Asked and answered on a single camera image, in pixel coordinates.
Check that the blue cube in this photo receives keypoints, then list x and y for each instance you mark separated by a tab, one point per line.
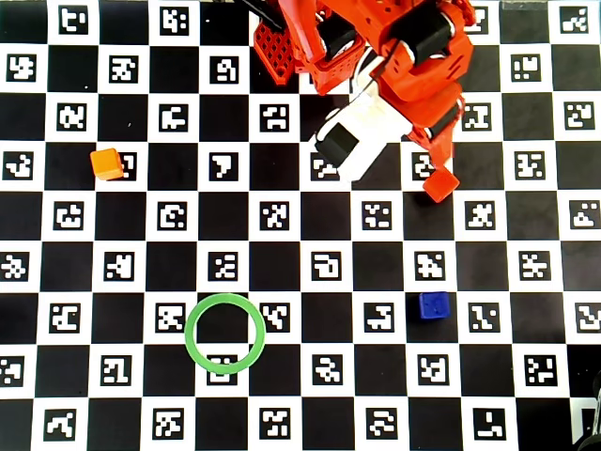
434	306

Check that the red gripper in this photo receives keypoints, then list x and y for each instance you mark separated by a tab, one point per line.
441	123

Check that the red cube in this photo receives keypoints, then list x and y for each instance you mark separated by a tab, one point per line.
441	185

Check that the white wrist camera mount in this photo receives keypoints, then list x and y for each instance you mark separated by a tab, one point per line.
375	122

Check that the orange cube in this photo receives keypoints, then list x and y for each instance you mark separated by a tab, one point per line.
107	164

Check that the black white marker checkerboard mat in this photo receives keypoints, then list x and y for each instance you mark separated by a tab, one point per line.
300	263

